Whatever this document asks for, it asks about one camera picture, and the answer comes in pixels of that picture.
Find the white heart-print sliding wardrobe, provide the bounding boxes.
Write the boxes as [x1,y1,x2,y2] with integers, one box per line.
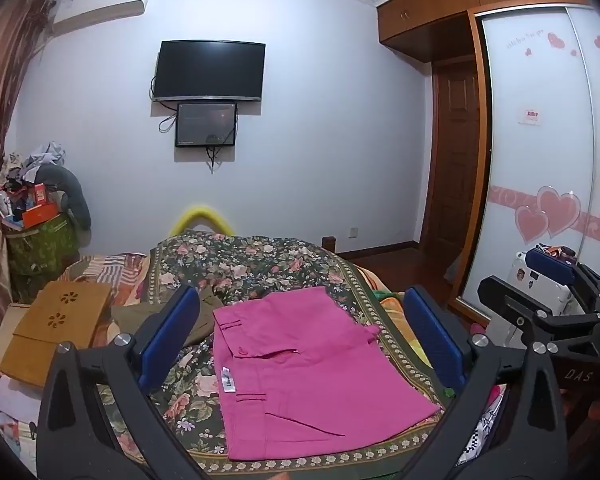
[450,2,600,341]

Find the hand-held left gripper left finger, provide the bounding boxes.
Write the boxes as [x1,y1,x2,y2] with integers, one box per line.
[36,285,202,480]

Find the pile of mixed clothes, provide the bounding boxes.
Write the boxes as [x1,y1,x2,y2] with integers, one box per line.
[0,141,68,186]

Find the striped patchwork blanket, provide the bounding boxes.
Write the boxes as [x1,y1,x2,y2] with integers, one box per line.
[60,252,151,311]

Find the black television cable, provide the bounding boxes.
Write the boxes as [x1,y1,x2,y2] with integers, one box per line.
[159,100,181,135]

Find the white hard suitcase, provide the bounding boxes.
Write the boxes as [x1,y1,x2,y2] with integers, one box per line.
[500,250,581,351]

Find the dark green floral blanket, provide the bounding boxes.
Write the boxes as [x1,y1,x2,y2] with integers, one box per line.
[92,229,481,480]

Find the brown wooden door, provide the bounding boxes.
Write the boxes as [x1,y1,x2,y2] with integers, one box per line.
[420,57,483,256]

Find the colourful printed cloth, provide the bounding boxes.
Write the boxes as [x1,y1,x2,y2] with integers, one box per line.
[0,407,40,476]

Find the grey plush pillow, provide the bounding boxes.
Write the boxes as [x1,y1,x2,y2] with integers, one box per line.
[35,164,92,231]

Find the green fabric bag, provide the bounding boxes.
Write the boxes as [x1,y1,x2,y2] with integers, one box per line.
[5,212,81,281]

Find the black wall television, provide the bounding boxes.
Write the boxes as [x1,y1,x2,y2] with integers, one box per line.
[151,39,267,103]

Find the wooden lap desk board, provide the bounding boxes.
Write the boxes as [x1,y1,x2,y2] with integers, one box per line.
[0,280,113,388]

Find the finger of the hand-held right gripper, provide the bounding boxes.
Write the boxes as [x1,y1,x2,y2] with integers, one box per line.
[476,275,551,348]
[524,246,588,292]

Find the wooden overhead cabinet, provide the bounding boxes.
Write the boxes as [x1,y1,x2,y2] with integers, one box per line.
[376,0,600,63]

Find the small black wall monitor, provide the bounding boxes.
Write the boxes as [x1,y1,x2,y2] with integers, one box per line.
[174,101,239,149]

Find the pink pants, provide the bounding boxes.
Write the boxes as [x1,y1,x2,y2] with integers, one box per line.
[212,286,442,462]

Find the white air conditioner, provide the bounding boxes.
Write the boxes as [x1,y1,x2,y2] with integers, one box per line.
[47,0,153,37]

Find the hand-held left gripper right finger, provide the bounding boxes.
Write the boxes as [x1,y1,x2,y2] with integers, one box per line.
[400,285,567,480]

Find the brown striped curtain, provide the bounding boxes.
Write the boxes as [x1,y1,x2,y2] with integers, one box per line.
[0,0,56,356]

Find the yellow foam tube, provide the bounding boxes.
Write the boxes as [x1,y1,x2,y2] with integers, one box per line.
[170,203,233,238]

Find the black white checked cloth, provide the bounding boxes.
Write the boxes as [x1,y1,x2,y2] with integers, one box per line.
[457,390,506,466]

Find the olive green pants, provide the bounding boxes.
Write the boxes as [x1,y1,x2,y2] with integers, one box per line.
[111,285,227,348]

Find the orange box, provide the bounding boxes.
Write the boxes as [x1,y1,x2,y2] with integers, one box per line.
[21,202,61,228]

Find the black monitor cable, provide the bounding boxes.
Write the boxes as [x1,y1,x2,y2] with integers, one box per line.
[205,132,236,173]

